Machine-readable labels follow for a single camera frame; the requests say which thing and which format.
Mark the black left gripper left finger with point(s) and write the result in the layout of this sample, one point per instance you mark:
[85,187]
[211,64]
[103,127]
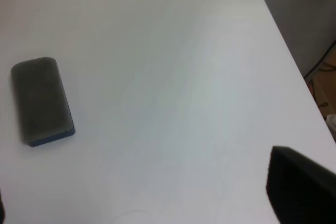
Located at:
[2,211]

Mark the grey blue whiteboard eraser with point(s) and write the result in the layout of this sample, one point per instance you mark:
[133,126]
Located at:
[42,106]

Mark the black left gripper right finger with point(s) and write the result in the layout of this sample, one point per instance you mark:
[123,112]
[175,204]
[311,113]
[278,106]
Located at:
[299,189]

